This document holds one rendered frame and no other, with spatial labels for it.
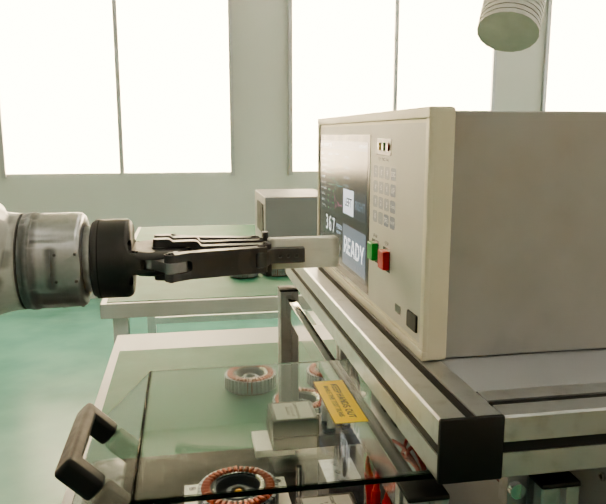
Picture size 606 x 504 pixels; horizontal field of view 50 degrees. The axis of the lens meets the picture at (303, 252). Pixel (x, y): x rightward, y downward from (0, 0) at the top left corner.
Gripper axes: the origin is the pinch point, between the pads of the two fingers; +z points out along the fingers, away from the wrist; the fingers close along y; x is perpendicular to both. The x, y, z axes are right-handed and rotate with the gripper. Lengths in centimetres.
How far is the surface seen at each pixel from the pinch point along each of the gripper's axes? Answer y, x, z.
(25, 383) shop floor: -286, -118, -98
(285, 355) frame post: -37.8, -24.1, 3.8
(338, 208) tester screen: -16.2, 2.4, 7.4
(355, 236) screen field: -7.6, 0.2, 7.4
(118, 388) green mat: -77, -43, -27
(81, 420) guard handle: 9.6, -11.9, -20.5
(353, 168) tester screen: -9.0, 7.8, 7.4
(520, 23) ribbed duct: -102, 40, 76
